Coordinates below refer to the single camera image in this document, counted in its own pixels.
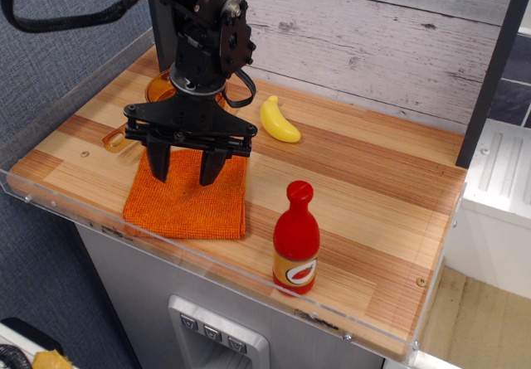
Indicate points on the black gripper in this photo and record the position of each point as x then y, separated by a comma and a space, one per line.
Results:
201, 123

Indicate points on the orange cloth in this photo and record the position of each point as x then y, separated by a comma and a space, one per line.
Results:
181, 208

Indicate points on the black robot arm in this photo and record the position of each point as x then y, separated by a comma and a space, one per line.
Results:
213, 43

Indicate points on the red hot sauce bottle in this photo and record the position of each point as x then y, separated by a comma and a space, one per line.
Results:
296, 241

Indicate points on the orange transparent toy pan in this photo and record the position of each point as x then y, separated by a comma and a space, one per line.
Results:
158, 89

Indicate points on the yellow toy banana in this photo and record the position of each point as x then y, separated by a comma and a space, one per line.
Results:
275, 124

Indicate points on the grey toy fridge cabinet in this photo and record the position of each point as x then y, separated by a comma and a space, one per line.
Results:
140, 286

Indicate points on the grey dispenser panel with buttons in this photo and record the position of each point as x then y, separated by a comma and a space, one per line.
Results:
208, 340

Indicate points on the yellow object bottom left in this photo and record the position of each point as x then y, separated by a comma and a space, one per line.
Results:
51, 360

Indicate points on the white toy sink unit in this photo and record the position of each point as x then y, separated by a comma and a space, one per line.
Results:
490, 237

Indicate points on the dark left frame post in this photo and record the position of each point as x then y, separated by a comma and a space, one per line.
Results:
164, 33

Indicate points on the dark frame post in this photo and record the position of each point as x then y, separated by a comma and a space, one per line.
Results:
164, 33
503, 47

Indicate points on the dark right frame post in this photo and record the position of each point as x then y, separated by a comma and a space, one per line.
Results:
503, 47

